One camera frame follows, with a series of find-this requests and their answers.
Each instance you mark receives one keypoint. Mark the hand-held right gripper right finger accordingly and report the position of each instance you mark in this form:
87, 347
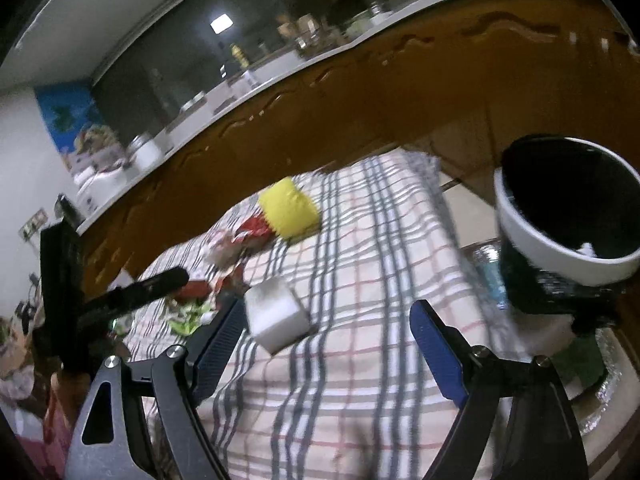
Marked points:
440, 360

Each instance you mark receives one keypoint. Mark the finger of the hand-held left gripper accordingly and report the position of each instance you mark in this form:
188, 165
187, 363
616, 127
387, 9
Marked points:
145, 287

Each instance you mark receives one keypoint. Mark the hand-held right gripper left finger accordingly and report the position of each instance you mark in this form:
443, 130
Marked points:
220, 345

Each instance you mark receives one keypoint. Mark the small red wrapper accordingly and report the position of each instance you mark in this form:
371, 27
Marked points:
197, 290

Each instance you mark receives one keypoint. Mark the white sponge block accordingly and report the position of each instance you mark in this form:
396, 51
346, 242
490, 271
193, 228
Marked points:
275, 317

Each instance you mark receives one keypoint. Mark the white rimmed bin black bag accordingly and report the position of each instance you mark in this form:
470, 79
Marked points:
540, 255

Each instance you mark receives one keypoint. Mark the green crumpled wrapper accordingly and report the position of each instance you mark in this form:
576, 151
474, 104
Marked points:
187, 322

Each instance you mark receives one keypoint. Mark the crumpled clear wrapper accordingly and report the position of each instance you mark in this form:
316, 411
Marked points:
225, 250

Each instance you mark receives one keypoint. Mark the clear plastic bottle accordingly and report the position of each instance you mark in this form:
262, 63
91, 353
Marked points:
490, 277

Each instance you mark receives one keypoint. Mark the white rice cooker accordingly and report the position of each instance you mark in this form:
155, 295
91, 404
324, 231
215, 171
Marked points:
100, 187

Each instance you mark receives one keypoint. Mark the red snack wrapper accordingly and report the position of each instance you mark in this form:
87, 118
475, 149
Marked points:
252, 232

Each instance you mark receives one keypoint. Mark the plaid checked blanket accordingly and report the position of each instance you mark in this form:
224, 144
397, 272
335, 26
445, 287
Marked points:
360, 270

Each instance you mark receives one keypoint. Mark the metal lidded canister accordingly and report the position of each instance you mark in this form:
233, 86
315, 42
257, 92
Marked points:
145, 152

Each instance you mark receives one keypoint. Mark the silver foil mat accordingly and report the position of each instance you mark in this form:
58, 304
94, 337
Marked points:
607, 380

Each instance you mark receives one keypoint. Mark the white kitchen countertop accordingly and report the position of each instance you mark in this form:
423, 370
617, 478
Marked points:
260, 87

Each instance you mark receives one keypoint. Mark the yellow bottle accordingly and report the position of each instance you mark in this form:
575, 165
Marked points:
239, 55

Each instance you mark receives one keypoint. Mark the dark kitchen window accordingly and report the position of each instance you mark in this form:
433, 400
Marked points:
200, 40

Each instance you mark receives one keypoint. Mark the brown lower kitchen cabinets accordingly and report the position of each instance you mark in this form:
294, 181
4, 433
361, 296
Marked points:
380, 95

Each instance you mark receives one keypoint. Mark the utensil holder with utensils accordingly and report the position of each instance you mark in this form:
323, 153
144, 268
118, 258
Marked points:
299, 35

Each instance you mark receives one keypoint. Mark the wall outlet plate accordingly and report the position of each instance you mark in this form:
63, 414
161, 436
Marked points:
34, 226

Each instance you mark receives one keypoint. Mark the blue wall poster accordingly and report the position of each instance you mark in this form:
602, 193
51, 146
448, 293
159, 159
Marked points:
65, 120

